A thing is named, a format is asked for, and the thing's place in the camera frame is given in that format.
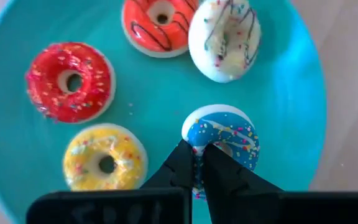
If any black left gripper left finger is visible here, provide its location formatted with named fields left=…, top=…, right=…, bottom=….
left=25, top=139, right=195, bottom=224

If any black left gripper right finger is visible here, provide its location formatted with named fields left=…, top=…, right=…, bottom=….
left=201, top=143, right=358, bottom=224

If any blue frosted sprinkle donut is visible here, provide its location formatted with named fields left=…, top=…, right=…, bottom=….
left=181, top=103, right=261, bottom=200

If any yellow frosted sprinkle donut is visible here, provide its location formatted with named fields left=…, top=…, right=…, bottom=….
left=62, top=122, right=149, bottom=192

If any large teal plate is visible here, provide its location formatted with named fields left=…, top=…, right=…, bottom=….
left=0, top=0, right=328, bottom=224

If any white donut with drizzle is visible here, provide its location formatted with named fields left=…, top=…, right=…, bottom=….
left=188, top=0, right=262, bottom=84

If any red frosted sprinkle donut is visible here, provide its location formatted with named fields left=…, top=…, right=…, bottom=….
left=24, top=41, right=117, bottom=125

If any orange donut with chocolate drizzle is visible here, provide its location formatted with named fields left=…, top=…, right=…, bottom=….
left=121, top=0, right=200, bottom=59

